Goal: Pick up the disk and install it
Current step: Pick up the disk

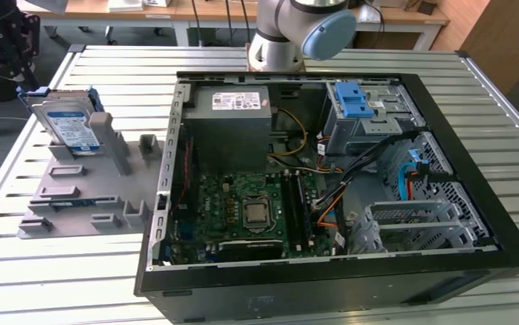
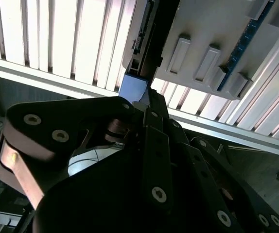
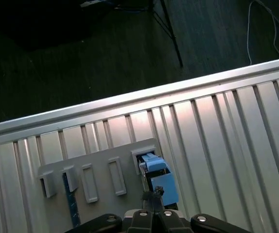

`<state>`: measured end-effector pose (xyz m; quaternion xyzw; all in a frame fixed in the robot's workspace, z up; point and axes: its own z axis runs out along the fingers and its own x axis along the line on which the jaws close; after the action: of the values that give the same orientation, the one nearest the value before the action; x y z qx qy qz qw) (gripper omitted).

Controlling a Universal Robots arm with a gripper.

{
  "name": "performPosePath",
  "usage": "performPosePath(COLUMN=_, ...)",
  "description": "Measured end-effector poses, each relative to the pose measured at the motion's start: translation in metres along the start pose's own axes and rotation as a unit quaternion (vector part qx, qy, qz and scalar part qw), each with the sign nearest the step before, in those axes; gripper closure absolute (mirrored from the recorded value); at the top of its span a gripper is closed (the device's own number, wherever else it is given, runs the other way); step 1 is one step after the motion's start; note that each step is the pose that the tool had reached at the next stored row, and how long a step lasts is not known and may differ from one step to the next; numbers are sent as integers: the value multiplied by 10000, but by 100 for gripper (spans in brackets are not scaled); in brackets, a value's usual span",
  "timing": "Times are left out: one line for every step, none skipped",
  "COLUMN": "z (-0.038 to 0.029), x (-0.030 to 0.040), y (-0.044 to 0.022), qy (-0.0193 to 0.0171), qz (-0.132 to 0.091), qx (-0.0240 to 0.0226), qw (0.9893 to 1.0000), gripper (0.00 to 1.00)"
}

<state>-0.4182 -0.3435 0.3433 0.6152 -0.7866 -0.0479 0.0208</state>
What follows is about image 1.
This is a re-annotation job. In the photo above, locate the yellow wire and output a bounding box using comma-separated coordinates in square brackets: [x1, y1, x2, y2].
[268, 107, 309, 157]

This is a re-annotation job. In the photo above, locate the blue data wire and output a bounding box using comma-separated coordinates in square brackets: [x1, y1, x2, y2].
[396, 162, 428, 202]

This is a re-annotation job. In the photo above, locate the black PC case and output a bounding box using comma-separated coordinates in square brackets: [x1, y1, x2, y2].
[133, 70, 519, 323]

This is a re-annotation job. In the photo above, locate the metal disk bay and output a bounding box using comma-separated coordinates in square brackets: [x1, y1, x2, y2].
[347, 198, 500, 255]

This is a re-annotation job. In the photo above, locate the wooden cabinet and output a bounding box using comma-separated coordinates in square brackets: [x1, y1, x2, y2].
[431, 0, 519, 95]

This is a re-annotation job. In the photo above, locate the wooden desk white frame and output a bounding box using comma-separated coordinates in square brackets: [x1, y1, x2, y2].
[21, 0, 188, 47]
[172, 0, 449, 51]

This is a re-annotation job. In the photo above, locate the white box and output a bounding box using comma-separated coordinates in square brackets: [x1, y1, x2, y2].
[108, 0, 145, 13]

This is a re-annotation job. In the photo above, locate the black graphics card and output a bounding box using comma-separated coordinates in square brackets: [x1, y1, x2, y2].
[216, 238, 285, 261]

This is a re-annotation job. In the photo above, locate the hard disk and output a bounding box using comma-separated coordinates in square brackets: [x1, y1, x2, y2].
[16, 86, 105, 157]

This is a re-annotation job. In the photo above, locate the grey power supply unit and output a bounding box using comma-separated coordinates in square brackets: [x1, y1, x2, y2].
[181, 84, 273, 173]

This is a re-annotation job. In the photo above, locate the metal optical drive cage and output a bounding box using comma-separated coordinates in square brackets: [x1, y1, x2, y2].
[321, 81, 428, 156]

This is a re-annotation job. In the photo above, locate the silver CPU in socket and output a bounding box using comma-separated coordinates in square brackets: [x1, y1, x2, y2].
[240, 195, 273, 231]

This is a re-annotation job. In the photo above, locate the green motherboard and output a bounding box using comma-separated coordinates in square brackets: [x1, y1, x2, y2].
[168, 171, 337, 263]

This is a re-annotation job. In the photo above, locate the blue plastic drive latch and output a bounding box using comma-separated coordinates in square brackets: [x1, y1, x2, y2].
[335, 82, 375, 118]

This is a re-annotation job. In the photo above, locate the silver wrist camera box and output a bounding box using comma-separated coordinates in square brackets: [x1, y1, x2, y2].
[14, 0, 69, 14]

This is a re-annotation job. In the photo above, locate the orange wire bundle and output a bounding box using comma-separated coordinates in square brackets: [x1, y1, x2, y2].
[316, 199, 347, 228]

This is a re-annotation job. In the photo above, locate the RAM stick with blue label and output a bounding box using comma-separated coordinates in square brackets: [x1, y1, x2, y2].
[49, 199, 97, 208]

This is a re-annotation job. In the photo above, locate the black RAM slot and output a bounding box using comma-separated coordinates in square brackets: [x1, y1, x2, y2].
[281, 171, 304, 250]

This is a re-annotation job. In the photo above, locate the black cable bundle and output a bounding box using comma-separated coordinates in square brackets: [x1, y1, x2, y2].
[312, 130, 428, 211]

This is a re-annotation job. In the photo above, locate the black red power wire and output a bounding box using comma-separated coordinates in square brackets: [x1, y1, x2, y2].
[411, 161, 457, 186]

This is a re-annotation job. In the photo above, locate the grey parts rack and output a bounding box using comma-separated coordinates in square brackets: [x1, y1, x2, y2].
[17, 111, 168, 240]

